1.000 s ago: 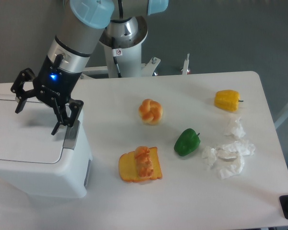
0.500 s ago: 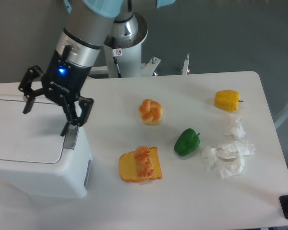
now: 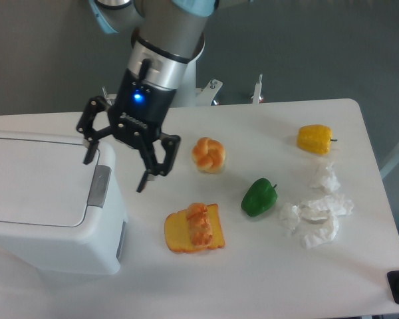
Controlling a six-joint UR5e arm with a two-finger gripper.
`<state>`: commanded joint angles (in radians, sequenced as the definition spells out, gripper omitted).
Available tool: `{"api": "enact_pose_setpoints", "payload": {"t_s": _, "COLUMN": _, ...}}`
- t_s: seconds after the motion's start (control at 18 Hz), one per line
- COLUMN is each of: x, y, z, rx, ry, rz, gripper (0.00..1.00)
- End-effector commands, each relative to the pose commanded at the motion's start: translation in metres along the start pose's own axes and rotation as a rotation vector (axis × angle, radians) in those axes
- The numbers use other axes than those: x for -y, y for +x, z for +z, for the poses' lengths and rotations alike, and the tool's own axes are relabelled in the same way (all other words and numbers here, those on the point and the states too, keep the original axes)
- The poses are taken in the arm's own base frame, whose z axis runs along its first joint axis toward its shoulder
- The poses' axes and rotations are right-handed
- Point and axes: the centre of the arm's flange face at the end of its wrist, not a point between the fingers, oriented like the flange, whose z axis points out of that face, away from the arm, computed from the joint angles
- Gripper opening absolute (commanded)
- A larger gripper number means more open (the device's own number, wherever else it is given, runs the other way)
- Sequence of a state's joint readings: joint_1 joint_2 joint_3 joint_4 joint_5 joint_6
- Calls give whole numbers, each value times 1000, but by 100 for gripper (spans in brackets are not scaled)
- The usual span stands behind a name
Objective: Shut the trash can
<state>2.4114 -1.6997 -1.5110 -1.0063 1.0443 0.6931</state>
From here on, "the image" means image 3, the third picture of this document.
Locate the green bell pepper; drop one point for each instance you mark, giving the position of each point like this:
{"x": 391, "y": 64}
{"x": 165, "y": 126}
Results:
{"x": 259, "y": 198}

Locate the knotted bread roll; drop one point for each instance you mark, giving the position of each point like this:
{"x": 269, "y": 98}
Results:
{"x": 209, "y": 155}

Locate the white plastic trash can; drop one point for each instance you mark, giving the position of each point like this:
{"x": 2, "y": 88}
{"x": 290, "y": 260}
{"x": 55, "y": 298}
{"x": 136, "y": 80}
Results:
{"x": 93, "y": 246}

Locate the long croissant bread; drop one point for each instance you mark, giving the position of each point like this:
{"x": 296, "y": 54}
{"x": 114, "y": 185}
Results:
{"x": 199, "y": 225}

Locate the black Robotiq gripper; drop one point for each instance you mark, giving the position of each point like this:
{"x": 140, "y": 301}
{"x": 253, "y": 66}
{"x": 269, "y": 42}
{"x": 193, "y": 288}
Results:
{"x": 138, "y": 113}

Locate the crumpled white tissue large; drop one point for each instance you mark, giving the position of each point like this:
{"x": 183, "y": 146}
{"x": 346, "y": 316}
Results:
{"x": 324, "y": 214}

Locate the crumpled white tissue upper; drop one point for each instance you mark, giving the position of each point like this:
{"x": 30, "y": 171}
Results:
{"x": 325, "y": 178}

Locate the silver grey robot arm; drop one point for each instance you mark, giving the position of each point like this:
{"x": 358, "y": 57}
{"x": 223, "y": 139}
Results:
{"x": 170, "y": 37}

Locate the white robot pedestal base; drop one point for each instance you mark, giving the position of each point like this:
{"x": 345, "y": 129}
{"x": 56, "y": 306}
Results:
{"x": 190, "y": 95}

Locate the white trash can lid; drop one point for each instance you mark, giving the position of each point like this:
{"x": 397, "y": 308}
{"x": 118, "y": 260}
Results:
{"x": 43, "y": 180}

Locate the yellow bell pepper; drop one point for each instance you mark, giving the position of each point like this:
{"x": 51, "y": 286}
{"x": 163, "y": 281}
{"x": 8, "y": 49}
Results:
{"x": 315, "y": 138}

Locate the crumpled white tissue small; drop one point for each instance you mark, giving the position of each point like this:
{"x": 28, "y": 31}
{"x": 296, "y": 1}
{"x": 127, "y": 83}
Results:
{"x": 289, "y": 215}

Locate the toast bread slice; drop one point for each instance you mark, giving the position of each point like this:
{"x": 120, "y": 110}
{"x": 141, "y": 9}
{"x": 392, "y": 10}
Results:
{"x": 177, "y": 236}

